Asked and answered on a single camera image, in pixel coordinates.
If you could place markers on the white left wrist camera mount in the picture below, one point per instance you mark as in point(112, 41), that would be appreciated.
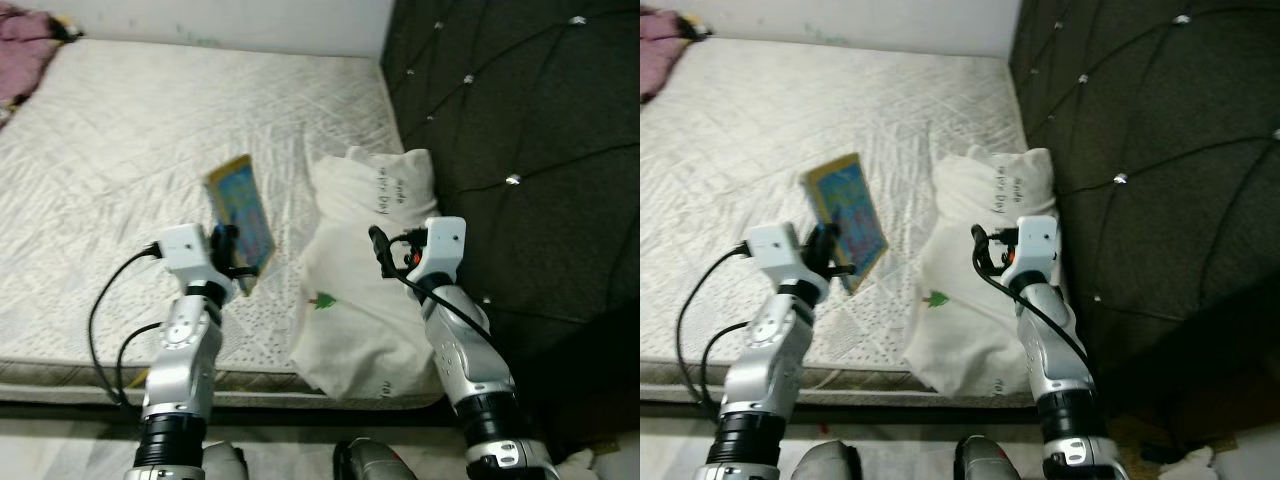
point(780, 255)
point(185, 252)

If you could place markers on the white printed pillow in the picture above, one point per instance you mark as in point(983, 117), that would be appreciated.
point(360, 320)
point(975, 330)

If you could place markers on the white patterned mattress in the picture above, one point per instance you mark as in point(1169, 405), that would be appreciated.
point(760, 150)
point(150, 150)

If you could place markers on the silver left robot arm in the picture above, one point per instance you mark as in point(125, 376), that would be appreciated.
point(770, 360)
point(185, 360)

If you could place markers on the dark tufted headboard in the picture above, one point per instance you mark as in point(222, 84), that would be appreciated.
point(1150, 120)
point(520, 120)

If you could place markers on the blue yellow children's book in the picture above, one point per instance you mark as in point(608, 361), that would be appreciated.
point(245, 215)
point(850, 215)

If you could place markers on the silver robot right leg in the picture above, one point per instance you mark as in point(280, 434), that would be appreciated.
point(375, 462)
point(985, 460)

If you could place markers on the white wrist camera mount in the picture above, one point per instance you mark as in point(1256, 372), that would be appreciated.
point(185, 252)
point(1038, 248)
point(440, 250)
point(780, 255)

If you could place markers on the pink printed blanket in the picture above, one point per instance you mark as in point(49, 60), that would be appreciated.
point(660, 50)
point(25, 55)

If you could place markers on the silver robot leg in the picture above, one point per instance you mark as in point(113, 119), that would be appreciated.
point(225, 465)
point(985, 460)
point(830, 462)
point(375, 462)

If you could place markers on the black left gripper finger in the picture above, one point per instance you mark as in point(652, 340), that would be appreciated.
point(222, 245)
point(825, 245)

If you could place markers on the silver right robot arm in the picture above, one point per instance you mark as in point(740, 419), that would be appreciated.
point(1065, 370)
point(480, 370)

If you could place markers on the white jagged foam board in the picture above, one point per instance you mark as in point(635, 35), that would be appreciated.
point(578, 466)
point(1190, 465)

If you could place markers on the silver robot left leg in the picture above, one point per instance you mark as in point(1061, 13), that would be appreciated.
point(830, 462)
point(225, 465)

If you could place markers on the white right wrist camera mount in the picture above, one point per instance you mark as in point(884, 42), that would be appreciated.
point(1038, 248)
point(440, 250)

